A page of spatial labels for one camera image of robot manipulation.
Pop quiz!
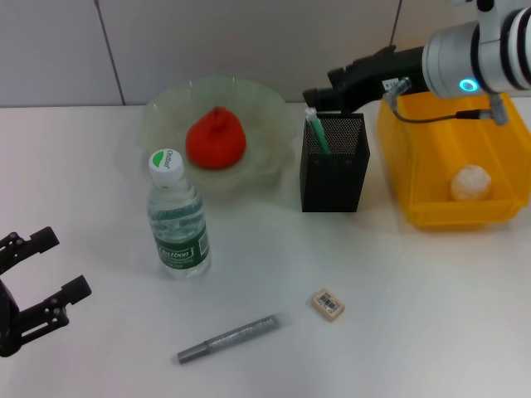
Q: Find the black mesh pen holder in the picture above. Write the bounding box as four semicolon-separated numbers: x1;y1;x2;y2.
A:
299;112;371;214

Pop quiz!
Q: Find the white paper ball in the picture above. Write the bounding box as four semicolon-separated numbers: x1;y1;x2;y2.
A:
450;164;494;201

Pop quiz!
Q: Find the red tomato-shaped object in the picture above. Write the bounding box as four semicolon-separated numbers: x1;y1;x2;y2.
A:
184;105;246;170

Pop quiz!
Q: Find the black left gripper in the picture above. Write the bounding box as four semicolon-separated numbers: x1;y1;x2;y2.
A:
0;226;93;358

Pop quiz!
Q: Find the clear water bottle green label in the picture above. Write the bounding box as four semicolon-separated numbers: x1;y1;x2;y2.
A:
146;148;212;280

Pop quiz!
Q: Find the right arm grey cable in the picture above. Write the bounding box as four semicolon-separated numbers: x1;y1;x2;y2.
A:
381;76;510;126

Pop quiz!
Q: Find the mint green utility knife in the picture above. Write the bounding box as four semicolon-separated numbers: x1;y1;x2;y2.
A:
304;105;334;157

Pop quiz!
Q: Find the grey marker pen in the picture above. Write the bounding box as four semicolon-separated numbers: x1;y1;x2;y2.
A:
176;313;292;366

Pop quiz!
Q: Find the beige eraser with barcode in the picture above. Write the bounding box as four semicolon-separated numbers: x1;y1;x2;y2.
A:
309;288;346;321

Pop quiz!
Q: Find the green glass fruit bowl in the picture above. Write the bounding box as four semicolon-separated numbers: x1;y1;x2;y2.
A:
135;75;299;199

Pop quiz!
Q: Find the yellow plastic bin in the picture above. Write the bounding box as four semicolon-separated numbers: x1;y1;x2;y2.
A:
376;90;531;231

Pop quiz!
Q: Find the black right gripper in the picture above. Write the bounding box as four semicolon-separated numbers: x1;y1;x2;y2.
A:
302;44;431;115

